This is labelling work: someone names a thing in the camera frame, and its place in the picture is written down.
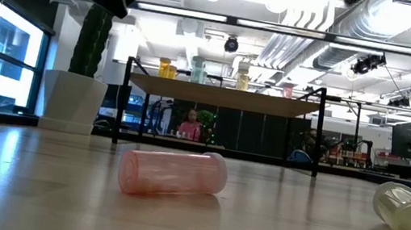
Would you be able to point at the orange medicine bottle white cap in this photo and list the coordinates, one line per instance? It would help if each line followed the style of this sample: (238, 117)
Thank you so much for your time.
(163, 69)
(173, 72)

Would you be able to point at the teal medicine bottle white cap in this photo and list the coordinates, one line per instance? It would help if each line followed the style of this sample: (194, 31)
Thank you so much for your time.
(196, 73)
(205, 78)

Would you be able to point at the black background robot arm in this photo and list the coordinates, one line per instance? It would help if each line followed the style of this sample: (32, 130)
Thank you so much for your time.
(367, 149)

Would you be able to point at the tall green cactus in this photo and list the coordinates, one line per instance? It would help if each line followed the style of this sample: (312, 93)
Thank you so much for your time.
(92, 41)

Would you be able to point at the long linear ceiling light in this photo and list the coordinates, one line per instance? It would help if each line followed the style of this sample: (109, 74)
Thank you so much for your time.
(182, 12)

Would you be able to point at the black ceiling spotlight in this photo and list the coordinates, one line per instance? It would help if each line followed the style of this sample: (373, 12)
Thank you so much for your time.
(231, 44)
(399, 102)
(368, 64)

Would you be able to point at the white planter pot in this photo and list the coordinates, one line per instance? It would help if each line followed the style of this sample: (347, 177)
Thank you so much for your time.
(73, 101)

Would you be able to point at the black computer monitor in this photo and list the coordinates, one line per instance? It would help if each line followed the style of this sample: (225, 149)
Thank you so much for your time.
(407, 144)

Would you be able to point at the large glass window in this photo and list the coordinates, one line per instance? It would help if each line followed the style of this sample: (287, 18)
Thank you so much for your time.
(5, 60)

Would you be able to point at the person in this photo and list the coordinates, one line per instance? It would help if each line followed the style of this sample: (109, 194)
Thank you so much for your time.
(309, 140)
(190, 129)

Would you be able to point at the small green plant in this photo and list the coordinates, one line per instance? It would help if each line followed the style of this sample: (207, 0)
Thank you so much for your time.
(207, 118)

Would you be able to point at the blue rounded chair back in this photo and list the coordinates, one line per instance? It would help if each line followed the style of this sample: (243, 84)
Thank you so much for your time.
(300, 157)

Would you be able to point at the black partition panels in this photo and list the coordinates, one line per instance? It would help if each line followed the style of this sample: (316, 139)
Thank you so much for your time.
(252, 132)

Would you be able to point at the silver ventilation duct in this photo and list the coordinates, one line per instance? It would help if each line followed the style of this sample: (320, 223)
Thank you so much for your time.
(365, 28)

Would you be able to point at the wooden shelf black metal frame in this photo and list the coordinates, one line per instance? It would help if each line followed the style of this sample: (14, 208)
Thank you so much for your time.
(224, 97)

